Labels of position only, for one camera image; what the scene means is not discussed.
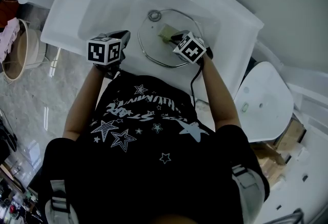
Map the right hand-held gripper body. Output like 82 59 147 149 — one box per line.
173 30 213 65

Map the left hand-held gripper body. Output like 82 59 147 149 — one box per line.
87 34 126 80

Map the yellow sponge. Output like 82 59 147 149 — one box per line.
158 23 178 44

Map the glass pot lid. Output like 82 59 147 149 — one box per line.
137 9 206 68

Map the person's left forearm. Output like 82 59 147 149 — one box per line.
63 64 107 142

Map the person's right forearm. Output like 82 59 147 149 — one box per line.
197 55 242 133

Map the chrome sink drain stopper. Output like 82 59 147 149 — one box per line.
148 10 162 22

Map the white vanity with sink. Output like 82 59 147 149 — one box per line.
40 0 265 106

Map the beige round basket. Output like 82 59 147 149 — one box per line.
2 18 47 82

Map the pink cloth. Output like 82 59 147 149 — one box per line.
0 17 21 61

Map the orange cloth pile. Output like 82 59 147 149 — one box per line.
0 0 21 29

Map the white loose washbasin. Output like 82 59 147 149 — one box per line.
234 61 295 143

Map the cardboard box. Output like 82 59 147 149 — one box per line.
251 142 287 188
273 117 308 152

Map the black star-print T-shirt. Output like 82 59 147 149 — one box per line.
40 74 270 224

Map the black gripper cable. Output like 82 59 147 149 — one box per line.
190 62 204 111

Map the grey harness strap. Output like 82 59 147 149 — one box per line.
45 179 78 224
231 164 267 224

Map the grey metal bracket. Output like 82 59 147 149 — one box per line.
263 208 305 224

